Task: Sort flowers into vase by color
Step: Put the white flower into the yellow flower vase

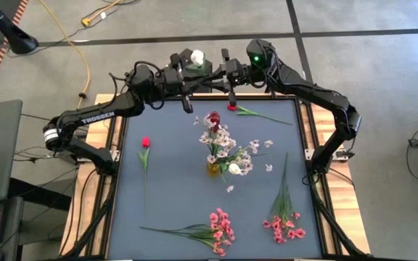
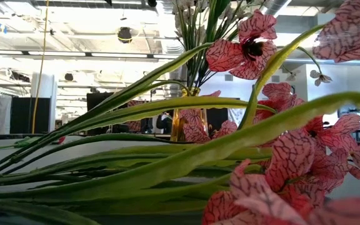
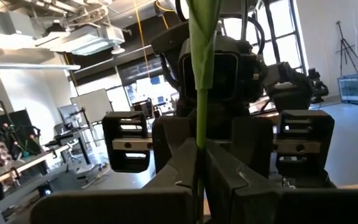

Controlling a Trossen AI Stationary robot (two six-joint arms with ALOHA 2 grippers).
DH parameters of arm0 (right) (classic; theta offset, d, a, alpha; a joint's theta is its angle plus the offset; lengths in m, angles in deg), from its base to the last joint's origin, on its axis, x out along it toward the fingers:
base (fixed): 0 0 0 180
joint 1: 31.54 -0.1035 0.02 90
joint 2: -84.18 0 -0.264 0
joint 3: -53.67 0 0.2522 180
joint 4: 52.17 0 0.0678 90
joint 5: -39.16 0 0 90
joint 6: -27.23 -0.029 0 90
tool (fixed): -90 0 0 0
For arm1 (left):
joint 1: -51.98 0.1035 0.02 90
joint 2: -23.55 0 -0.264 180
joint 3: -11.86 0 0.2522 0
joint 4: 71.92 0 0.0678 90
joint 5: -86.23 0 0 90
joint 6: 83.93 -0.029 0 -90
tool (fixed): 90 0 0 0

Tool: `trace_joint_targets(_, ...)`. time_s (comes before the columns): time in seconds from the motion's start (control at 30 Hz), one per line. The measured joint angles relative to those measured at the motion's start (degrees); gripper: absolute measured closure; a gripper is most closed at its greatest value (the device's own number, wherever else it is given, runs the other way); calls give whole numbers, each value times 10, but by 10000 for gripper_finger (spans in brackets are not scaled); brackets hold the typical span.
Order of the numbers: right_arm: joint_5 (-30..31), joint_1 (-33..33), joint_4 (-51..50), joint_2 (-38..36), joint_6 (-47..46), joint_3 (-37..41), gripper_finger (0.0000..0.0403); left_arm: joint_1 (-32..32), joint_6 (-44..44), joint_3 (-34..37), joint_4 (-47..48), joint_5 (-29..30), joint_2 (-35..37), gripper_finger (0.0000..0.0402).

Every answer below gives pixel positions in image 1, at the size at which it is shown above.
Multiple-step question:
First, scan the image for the yellow cord with plug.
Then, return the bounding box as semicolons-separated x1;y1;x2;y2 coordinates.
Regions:
81;0;123;28

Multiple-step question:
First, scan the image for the black stand post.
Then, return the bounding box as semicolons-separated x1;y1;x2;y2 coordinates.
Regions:
0;0;40;55

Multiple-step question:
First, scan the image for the pink blossom spray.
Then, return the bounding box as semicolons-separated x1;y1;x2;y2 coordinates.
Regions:
262;152;307;244
139;207;237;257

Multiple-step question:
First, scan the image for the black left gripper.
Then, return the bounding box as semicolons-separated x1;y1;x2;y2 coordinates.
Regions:
163;53;219;115

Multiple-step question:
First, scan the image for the amber glass vase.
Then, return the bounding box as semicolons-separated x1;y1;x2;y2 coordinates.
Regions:
206;162;221;178

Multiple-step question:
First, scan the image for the red glass vase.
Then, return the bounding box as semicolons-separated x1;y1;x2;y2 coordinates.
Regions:
209;111;221;133

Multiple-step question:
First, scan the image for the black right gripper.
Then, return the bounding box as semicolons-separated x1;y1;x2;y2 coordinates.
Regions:
203;48;250;109

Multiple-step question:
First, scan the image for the white blossom spray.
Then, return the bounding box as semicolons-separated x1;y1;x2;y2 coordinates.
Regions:
193;114;238;165
218;138;274;178

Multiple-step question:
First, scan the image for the red artificial tulip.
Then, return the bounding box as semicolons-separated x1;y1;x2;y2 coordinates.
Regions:
138;136;152;214
226;102;293;126

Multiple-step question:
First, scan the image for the grey table mat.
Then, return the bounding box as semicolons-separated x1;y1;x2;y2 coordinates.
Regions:
107;98;324;260

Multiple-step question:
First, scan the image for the long yellow cable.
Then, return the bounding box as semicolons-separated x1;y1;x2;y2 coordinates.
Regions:
38;0;91;109

